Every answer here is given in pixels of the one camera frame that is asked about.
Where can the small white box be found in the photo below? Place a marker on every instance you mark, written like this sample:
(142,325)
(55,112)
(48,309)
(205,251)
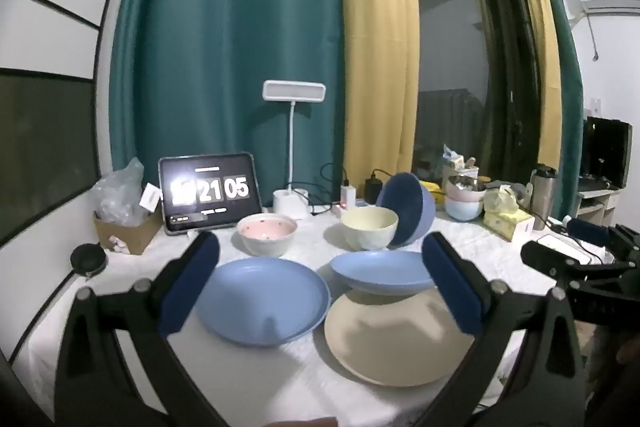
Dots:
(150,199)

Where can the white air conditioner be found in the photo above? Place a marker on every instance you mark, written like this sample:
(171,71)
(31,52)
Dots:
(607,4)

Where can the black round object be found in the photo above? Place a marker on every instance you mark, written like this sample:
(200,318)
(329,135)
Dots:
(89,259)

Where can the large blue bowl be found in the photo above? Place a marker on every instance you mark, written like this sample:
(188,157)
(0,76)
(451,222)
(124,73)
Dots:
(410,207)

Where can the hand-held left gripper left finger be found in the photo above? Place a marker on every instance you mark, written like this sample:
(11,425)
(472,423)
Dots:
(190,282)

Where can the clear plastic bag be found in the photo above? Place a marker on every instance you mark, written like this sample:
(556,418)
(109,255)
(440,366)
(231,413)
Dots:
(117,197)

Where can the white charger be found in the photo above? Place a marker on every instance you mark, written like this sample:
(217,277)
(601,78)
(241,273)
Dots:
(348,197)

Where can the steel thermos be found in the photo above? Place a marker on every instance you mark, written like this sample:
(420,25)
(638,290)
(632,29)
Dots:
(542,197)

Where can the white desk lamp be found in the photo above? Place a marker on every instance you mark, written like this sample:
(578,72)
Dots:
(294,91)

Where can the black charger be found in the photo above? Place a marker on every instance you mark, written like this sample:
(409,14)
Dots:
(373,191)

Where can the black monitor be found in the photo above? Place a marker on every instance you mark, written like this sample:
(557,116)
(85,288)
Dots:
(607,152)

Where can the teal curtain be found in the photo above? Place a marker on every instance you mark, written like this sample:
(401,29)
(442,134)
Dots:
(570,107)
(225,32)

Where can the steel bowl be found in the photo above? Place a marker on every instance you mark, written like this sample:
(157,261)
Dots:
(467,183)

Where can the pink strawberry print bowl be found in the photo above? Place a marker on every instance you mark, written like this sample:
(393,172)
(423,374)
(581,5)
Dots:
(267,234)

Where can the white tablecloth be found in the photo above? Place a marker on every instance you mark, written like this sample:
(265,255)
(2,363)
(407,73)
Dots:
(280,382)

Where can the yellow tissue box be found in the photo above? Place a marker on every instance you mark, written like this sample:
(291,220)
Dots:
(510,227)

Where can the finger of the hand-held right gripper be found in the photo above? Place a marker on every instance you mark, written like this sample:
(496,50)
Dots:
(550,254)
(590,231)

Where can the yellow curtain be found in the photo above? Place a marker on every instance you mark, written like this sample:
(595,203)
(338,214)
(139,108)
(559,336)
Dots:
(380,57)
(545,82)

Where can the blue plate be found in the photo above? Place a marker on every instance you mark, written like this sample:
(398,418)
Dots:
(380,272)
(260,302)

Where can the white container with items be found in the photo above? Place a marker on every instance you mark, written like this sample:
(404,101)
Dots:
(457,164)

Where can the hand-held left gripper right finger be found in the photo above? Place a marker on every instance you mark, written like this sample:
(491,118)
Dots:
(450,287)

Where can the small light blue bowl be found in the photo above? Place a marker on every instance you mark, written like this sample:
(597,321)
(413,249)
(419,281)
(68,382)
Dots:
(462,209)

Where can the cardboard box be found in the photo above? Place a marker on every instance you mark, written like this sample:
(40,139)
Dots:
(135,237)

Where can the yellow packet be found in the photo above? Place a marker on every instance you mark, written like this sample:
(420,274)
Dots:
(432,192)

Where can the white tv stand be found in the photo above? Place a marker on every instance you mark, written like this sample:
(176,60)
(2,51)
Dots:
(597,207)

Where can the beige plate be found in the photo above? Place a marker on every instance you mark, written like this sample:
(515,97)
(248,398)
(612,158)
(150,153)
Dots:
(395,342)

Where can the tablet showing clock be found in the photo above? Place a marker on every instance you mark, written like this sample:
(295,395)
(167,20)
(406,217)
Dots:
(210,192)

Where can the pale yellow bowl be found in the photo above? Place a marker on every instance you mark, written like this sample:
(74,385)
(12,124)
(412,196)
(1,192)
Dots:
(367,227)

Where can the small pink bowl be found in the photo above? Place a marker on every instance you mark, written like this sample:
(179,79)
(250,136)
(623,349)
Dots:
(465,195)

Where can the grey cloth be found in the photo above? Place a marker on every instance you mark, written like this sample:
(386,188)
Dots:
(505,186)

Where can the dark glass sliding door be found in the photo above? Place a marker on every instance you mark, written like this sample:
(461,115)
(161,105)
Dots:
(450,32)

